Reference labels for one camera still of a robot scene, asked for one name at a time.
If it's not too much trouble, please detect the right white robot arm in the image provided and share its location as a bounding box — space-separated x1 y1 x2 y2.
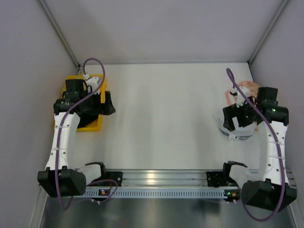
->
219 86 297 212

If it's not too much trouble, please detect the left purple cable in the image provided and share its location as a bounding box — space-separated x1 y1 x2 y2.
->
55 58 118 210

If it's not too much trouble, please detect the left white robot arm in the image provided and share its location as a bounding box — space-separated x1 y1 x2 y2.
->
37 75 115 198

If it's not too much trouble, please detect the aluminium mounting rail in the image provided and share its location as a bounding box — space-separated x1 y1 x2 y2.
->
76 169 295 188

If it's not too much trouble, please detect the perforated cable duct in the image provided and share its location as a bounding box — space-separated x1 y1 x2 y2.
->
82 186 238 199

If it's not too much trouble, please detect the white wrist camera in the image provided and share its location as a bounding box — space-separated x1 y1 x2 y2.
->
83 74 103 93
228 86 250 108

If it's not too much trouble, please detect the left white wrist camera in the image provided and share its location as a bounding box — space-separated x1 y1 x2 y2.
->
83 74 103 93

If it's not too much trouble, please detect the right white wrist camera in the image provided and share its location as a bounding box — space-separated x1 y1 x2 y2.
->
228 86 250 108

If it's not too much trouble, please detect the yellow plastic tray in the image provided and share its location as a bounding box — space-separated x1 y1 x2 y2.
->
53 75 106 132

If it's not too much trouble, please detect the white mesh laundry bag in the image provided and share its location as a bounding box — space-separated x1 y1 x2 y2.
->
213 111 256 141

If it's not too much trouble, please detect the pink patterned bra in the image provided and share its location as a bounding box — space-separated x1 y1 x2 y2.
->
223 81 259 132

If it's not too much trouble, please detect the black bra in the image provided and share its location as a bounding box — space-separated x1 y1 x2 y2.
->
77 114 99 129

